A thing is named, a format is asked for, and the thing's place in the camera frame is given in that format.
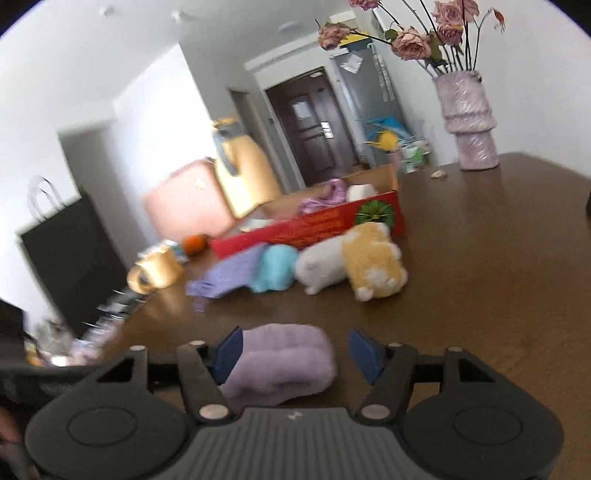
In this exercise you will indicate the teal plush toy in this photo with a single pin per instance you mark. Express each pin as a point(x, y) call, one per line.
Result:
point(274, 267)

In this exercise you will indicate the dried pink roses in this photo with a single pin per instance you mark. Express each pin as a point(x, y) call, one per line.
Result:
point(415, 44)

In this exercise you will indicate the red cardboard box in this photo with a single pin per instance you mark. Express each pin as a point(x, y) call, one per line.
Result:
point(314, 228)

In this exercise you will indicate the blue bag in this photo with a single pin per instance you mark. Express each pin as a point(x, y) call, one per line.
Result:
point(388, 124)

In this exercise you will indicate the white plush toy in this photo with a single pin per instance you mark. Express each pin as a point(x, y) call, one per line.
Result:
point(321, 265)

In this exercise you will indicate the dark wooden door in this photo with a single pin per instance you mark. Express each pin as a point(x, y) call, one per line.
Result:
point(314, 134)

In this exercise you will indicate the lavender knitted cloth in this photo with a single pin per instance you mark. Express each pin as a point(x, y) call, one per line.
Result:
point(231, 274)

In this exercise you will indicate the pile of clear candy wrappers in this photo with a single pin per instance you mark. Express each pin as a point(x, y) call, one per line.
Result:
point(69, 344)

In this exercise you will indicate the orange fruit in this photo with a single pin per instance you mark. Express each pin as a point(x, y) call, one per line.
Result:
point(195, 244)

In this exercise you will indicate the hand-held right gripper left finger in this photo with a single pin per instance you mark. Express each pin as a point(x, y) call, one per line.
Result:
point(228, 356)

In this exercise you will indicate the round ceiling lamp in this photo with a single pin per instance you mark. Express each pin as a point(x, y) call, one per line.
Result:
point(289, 26)

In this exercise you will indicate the dried petal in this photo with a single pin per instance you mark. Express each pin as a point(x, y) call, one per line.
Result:
point(438, 174)

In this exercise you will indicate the yellow thermos jug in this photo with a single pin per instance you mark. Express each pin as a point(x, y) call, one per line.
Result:
point(247, 170)

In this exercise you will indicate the yellow bag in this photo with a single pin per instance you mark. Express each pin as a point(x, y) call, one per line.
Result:
point(383, 141)

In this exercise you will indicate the pink small suitcase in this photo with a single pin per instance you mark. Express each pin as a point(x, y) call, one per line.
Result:
point(184, 203)

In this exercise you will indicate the yellow mug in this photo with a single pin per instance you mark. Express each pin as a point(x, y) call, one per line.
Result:
point(159, 272)

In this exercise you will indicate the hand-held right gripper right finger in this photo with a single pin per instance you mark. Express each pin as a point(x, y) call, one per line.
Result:
point(367, 357)

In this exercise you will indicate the white ceiling fixture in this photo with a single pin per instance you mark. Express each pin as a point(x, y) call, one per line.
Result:
point(178, 16)

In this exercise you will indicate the black paper bag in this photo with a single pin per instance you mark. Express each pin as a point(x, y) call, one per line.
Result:
point(69, 258)

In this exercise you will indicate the purple satin bow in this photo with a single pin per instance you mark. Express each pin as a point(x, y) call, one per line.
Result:
point(330, 194)

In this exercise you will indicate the lilac ceramic vase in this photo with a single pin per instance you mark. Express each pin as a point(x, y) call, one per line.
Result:
point(471, 124)

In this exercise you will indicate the yellow white corgi plush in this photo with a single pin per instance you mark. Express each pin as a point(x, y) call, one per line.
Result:
point(374, 263)

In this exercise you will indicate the paper note on refrigerator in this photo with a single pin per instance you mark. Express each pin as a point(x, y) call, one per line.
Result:
point(352, 62)

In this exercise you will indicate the grey refrigerator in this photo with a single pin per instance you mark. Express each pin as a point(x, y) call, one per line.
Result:
point(369, 92)

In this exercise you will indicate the yellow box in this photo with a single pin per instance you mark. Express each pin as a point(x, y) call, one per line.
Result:
point(355, 39)

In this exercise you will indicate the lilac towel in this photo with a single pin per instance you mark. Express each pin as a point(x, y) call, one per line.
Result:
point(286, 364)

